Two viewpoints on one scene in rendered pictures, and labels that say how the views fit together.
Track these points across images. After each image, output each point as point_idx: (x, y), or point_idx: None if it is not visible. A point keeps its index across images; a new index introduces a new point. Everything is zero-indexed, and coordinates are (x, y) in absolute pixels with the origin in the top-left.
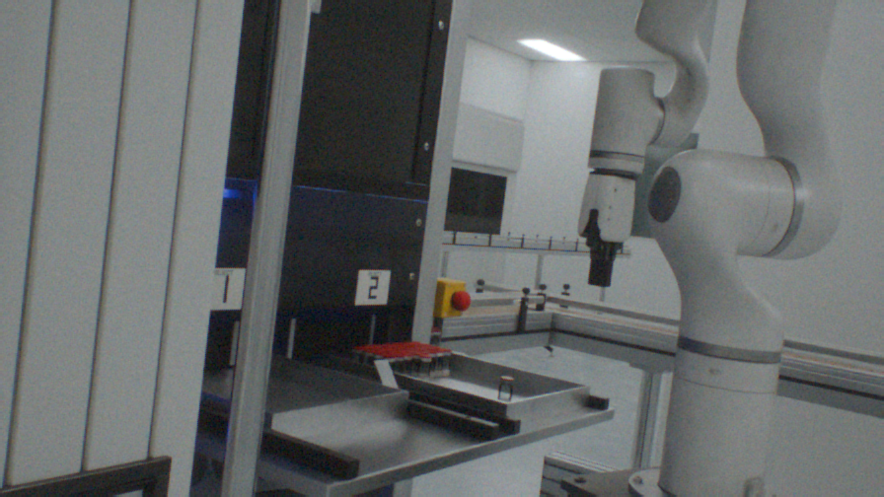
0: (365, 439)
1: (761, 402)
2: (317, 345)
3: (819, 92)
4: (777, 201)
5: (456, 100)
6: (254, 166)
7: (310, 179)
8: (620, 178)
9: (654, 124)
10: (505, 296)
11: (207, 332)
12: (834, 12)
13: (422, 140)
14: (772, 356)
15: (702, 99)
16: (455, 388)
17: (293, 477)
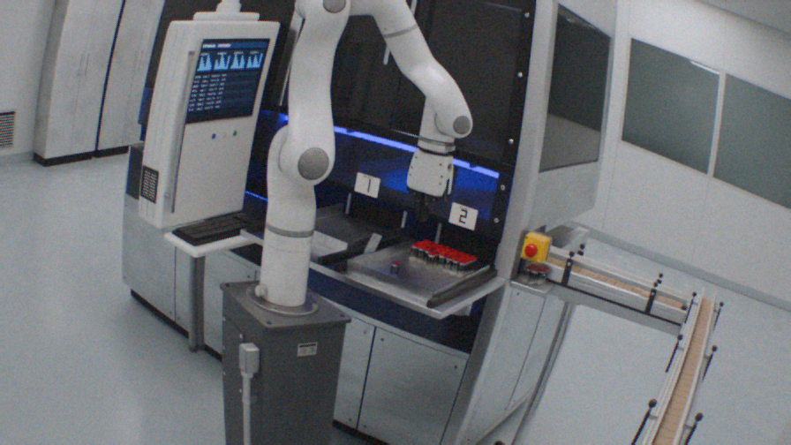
0: None
1: (265, 247)
2: (460, 246)
3: (290, 97)
4: (277, 148)
5: (535, 117)
6: (387, 131)
7: None
8: (419, 151)
9: (433, 119)
10: (670, 290)
11: (390, 211)
12: (297, 62)
13: (508, 137)
14: (268, 226)
15: (432, 104)
16: (426, 275)
17: None
